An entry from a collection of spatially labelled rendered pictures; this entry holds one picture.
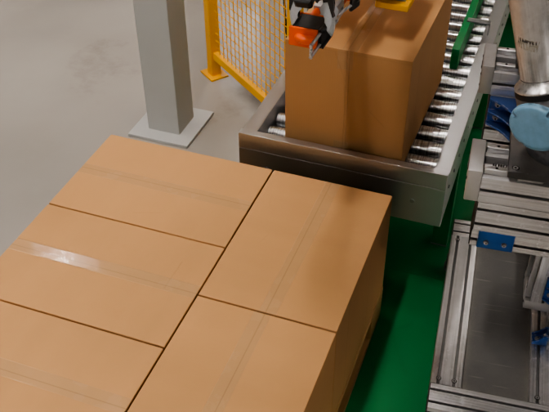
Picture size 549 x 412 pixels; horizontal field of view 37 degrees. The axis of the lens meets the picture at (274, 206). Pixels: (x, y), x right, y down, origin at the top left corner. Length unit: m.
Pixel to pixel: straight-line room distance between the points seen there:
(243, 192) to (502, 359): 0.94
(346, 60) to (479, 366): 1.01
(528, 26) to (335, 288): 0.93
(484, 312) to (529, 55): 1.21
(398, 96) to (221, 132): 1.44
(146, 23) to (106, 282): 1.51
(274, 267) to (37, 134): 1.90
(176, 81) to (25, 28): 1.46
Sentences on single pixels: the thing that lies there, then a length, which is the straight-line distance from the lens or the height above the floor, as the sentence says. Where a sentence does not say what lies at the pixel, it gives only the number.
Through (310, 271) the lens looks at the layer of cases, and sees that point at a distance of 2.31.
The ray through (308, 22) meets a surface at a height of 1.22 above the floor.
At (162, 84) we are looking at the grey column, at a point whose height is 0.27.
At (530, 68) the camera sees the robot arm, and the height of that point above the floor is 1.32.
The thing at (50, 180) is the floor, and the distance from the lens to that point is 3.64.
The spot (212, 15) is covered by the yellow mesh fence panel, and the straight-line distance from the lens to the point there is 4.06.
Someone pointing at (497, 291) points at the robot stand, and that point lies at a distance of 2.81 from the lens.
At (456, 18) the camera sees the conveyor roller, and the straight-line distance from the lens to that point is 3.66.
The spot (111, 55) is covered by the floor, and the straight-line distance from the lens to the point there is 4.49.
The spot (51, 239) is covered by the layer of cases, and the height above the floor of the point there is 0.54.
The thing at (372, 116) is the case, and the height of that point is 0.73.
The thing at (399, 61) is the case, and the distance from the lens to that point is 2.47.
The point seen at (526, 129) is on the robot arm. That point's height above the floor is 1.20.
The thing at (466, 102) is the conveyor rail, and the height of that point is 0.60.
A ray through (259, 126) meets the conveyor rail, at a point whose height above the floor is 0.60.
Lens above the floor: 2.16
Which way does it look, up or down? 40 degrees down
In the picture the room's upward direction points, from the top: 1 degrees counter-clockwise
